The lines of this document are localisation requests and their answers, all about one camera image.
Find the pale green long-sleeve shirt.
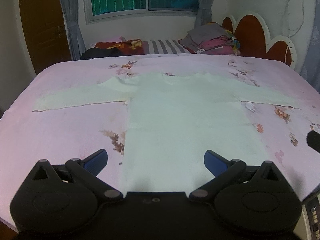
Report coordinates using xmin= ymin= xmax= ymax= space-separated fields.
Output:
xmin=34 ymin=73 xmax=298 ymax=193

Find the stack of folded clothes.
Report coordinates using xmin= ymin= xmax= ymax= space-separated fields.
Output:
xmin=179 ymin=22 xmax=240 ymax=56

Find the pink floral bed sheet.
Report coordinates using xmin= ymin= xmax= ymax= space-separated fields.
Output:
xmin=1 ymin=54 xmax=319 ymax=227

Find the grey patterned side curtain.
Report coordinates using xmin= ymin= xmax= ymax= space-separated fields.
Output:
xmin=300 ymin=0 xmax=320 ymax=92

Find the white device with buttons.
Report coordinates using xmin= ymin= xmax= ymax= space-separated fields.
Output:
xmin=302 ymin=194 xmax=320 ymax=240

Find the black cloth item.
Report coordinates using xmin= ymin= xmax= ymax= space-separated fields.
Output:
xmin=80 ymin=48 xmax=124 ymax=60

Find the red heart-shaped headboard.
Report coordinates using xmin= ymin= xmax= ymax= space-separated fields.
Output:
xmin=222 ymin=12 xmax=297 ymax=69

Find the grey striped pillow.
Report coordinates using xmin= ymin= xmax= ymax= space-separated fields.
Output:
xmin=142 ymin=40 xmax=191 ymax=54

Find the brown wooden door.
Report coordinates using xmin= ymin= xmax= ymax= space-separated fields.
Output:
xmin=18 ymin=0 xmax=71 ymax=74

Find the grey left curtain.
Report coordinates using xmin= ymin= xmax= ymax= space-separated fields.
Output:
xmin=60 ymin=0 xmax=86 ymax=61

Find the white hanging cable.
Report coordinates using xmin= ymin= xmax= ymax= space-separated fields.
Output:
xmin=281 ymin=0 xmax=306 ymax=63

